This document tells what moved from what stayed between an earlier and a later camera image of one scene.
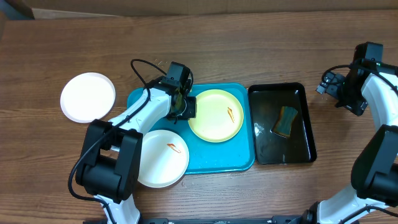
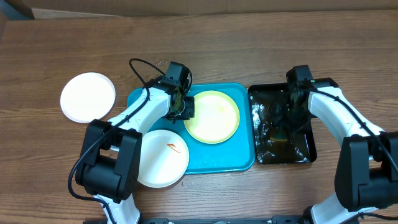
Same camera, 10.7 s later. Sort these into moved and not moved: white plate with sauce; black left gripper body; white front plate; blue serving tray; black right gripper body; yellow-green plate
Moved: yellow-green plate; black right gripper body
Not moved: black left gripper body; white plate with sauce; blue serving tray; white front plate
